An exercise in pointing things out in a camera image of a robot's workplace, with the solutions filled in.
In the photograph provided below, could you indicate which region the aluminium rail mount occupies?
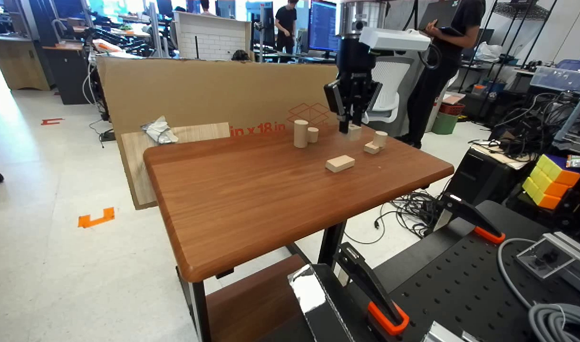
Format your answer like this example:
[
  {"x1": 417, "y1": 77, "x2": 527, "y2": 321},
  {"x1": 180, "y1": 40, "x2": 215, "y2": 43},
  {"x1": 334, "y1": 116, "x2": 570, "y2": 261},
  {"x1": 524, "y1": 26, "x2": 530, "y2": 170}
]
[{"x1": 515, "y1": 231, "x2": 580, "y2": 301}]

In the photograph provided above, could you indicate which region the tangle of black cables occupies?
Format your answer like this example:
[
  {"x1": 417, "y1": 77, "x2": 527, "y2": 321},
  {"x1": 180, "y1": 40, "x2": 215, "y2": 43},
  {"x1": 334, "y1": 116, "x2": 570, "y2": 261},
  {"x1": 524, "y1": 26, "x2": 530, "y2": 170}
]
[{"x1": 344, "y1": 189, "x2": 444, "y2": 246}]

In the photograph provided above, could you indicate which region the black cabinet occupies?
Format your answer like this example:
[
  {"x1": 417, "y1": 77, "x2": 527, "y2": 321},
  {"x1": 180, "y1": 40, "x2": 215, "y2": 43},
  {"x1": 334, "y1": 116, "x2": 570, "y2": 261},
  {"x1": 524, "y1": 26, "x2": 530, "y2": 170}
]
[{"x1": 42, "y1": 42, "x2": 99, "y2": 105}]

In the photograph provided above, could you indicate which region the rectangular wooden block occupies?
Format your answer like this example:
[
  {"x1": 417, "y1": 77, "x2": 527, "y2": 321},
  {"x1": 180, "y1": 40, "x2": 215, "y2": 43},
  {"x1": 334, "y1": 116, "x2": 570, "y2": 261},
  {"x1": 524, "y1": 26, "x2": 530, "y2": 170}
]
[{"x1": 325, "y1": 154, "x2": 356, "y2": 173}]

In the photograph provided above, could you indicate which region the white mesh office chair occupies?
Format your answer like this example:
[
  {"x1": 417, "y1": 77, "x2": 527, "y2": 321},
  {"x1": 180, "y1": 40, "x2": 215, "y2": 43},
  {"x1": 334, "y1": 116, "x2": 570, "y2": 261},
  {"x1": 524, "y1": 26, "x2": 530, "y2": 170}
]
[{"x1": 365, "y1": 56, "x2": 415, "y2": 125}]

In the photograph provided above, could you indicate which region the black wire shelf rack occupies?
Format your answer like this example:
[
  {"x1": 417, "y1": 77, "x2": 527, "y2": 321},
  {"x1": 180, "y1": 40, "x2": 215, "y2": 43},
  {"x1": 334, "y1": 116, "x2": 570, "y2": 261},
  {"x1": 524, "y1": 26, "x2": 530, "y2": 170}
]
[{"x1": 459, "y1": 0, "x2": 559, "y2": 93}]

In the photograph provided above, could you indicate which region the clear plastic bin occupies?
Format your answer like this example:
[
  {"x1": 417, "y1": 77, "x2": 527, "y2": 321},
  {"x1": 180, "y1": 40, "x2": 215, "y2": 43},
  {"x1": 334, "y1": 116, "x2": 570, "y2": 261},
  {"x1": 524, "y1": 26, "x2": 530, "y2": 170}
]
[{"x1": 530, "y1": 66, "x2": 580, "y2": 93}]

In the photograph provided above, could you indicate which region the wooden cabinet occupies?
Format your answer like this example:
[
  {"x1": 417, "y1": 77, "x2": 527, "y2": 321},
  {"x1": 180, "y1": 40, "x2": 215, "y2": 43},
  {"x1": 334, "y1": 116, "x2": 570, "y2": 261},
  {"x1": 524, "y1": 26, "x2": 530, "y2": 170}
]
[{"x1": 0, "y1": 34, "x2": 51, "y2": 92}]

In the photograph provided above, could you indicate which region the crumpled plastic wrapper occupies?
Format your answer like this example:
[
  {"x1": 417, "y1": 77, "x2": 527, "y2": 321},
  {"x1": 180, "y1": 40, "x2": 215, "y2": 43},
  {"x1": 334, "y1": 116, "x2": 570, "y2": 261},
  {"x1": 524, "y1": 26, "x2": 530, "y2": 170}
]
[{"x1": 141, "y1": 116, "x2": 179, "y2": 145}]

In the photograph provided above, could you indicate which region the light wooden board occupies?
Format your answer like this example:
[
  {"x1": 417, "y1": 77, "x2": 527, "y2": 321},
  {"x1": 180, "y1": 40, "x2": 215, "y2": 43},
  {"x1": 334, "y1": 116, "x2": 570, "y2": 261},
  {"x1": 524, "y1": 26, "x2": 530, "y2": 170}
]
[{"x1": 120, "y1": 122, "x2": 232, "y2": 210}]

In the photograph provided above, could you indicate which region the black computer case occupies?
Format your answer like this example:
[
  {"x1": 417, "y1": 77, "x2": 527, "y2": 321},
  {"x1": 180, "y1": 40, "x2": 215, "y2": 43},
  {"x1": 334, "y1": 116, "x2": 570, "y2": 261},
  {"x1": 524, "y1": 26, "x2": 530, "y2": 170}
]
[{"x1": 453, "y1": 145, "x2": 524, "y2": 206}]

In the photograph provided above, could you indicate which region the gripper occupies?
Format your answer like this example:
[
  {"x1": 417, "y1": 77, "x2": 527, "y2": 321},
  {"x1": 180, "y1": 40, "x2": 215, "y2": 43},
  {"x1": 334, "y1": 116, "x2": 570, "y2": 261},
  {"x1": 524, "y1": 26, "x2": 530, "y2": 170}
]
[{"x1": 337, "y1": 37, "x2": 378, "y2": 135}]

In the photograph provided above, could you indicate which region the white brick pattern panel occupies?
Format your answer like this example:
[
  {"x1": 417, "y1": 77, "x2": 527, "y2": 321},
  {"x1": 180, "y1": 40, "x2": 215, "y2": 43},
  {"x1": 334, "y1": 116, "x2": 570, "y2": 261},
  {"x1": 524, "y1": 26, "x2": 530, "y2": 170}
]
[{"x1": 173, "y1": 11, "x2": 253, "y2": 61}]

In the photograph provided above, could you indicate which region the coil of grey cable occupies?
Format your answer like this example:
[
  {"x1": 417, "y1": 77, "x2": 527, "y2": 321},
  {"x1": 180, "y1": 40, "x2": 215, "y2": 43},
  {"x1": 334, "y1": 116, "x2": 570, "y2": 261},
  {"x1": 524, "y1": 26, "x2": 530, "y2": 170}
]
[{"x1": 496, "y1": 237, "x2": 580, "y2": 342}]

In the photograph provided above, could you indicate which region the monitor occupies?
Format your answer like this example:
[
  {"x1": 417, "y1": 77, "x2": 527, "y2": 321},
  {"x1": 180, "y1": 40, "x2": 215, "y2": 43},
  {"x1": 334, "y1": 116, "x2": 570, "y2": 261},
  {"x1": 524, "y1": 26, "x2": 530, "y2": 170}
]
[{"x1": 308, "y1": 0, "x2": 341, "y2": 53}]

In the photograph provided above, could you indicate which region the green bin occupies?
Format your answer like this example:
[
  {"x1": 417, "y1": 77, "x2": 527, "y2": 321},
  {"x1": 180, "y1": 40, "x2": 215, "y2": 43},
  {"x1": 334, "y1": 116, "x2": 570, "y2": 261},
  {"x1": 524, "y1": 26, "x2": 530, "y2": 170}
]
[{"x1": 431, "y1": 112, "x2": 460, "y2": 135}]

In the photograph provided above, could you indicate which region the tall wooden cylinder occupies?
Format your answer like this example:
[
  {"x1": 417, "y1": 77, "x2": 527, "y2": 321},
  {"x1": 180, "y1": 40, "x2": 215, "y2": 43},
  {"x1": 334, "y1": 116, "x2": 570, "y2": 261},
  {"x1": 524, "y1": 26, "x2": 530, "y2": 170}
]
[{"x1": 293, "y1": 119, "x2": 309, "y2": 149}]

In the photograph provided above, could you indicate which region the black clamp with orange tip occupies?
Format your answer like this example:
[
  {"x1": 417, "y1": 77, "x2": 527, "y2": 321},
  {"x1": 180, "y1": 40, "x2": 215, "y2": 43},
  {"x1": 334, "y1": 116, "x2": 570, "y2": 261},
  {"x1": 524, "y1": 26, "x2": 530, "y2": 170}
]
[
  {"x1": 334, "y1": 242, "x2": 410, "y2": 336},
  {"x1": 434, "y1": 192, "x2": 506, "y2": 246}
]

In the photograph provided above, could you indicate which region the large colourful puzzle cube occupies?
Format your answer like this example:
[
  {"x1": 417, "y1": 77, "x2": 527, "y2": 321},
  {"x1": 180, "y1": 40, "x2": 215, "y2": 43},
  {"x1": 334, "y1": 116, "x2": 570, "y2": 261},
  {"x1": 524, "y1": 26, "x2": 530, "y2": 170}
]
[{"x1": 522, "y1": 153, "x2": 580, "y2": 210}]

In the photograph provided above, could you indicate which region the person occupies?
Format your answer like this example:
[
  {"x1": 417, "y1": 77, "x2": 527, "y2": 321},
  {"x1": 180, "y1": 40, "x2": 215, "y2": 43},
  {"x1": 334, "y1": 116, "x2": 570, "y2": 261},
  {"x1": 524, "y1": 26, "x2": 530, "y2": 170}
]
[
  {"x1": 396, "y1": 0, "x2": 486, "y2": 150},
  {"x1": 274, "y1": 0, "x2": 300, "y2": 54}
]

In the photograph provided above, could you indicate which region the grey laptop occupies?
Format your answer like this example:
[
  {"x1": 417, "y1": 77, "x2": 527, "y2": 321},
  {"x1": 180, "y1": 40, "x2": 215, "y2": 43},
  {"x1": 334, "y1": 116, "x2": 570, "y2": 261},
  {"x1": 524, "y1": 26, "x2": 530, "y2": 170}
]
[{"x1": 417, "y1": 0, "x2": 463, "y2": 37}]

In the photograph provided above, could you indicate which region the heap of black cables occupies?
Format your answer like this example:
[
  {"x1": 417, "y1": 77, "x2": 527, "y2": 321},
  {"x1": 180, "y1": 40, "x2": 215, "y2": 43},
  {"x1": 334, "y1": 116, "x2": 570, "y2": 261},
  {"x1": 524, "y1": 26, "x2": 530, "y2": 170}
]
[{"x1": 489, "y1": 92, "x2": 580, "y2": 160}]

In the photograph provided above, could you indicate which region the large cardboard sheet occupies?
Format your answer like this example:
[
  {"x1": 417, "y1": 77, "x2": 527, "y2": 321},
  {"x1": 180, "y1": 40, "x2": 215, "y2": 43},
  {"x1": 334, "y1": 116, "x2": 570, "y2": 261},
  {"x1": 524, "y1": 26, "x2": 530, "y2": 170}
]
[{"x1": 96, "y1": 57, "x2": 342, "y2": 157}]

